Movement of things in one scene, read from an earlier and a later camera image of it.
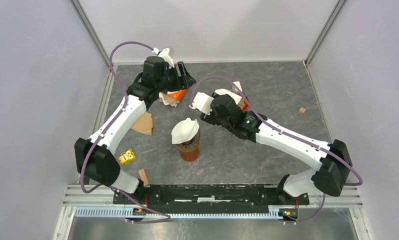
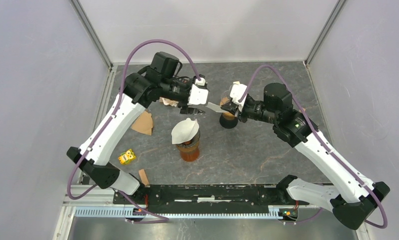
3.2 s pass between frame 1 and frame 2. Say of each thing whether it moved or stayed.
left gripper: moved
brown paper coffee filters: stayed
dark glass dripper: stayed
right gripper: moved
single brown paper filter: stayed
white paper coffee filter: stayed
